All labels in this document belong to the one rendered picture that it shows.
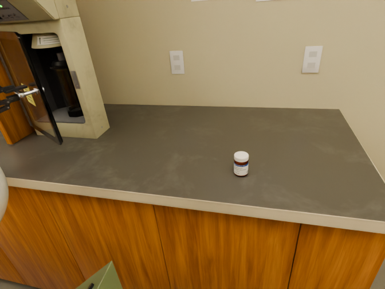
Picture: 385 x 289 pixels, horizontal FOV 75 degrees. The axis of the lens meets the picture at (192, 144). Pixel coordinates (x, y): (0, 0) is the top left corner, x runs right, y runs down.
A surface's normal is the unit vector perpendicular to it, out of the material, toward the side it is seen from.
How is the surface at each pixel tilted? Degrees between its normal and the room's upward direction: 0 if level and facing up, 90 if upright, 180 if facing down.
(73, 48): 90
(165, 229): 90
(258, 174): 1
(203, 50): 90
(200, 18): 90
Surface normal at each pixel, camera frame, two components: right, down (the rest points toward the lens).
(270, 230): -0.24, 0.51
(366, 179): -0.07, -0.86
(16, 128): 0.97, 0.06
